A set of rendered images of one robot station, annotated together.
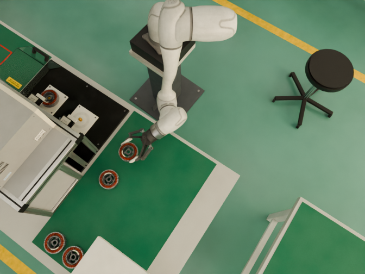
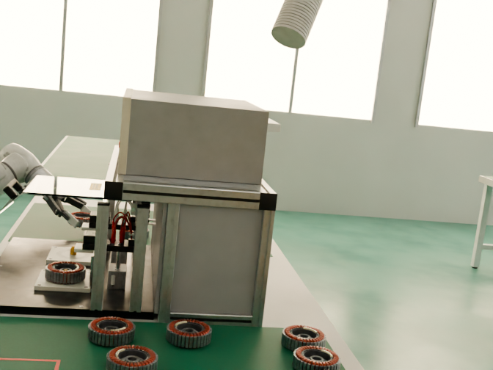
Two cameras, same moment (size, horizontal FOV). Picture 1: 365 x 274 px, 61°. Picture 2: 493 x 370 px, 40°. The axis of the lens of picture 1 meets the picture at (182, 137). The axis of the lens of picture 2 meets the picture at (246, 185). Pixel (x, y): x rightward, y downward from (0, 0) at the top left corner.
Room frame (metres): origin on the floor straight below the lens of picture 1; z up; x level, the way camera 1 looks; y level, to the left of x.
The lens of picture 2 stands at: (1.75, 2.50, 1.44)
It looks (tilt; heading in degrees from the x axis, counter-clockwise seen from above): 10 degrees down; 226
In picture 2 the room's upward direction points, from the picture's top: 6 degrees clockwise
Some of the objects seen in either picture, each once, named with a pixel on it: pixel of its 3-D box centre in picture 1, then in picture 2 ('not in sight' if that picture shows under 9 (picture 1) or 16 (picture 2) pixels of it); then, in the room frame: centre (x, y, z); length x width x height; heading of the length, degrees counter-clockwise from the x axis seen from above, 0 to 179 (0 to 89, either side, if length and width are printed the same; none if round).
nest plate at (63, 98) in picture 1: (51, 99); (64, 280); (0.81, 0.82, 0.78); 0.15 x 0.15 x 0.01; 56
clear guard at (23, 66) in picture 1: (23, 75); (70, 196); (0.84, 0.87, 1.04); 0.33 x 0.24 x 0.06; 146
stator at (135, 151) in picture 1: (128, 151); (83, 219); (0.47, 0.31, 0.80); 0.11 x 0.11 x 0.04
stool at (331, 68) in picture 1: (318, 87); not in sight; (1.15, -1.09, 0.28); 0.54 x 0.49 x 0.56; 146
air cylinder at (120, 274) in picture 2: not in sight; (117, 276); (0.69, 0.90, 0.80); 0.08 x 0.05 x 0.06; 56
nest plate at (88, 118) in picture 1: (81, 120); (72, 255); (0.67, 0.62, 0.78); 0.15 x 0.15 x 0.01; 56
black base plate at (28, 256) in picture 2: (65, 112); (74, 273); (0.73, 0.73, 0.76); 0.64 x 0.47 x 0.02; 56
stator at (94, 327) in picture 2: not in sight; (111, 331); (0.88, 1.17, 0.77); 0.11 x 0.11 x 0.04
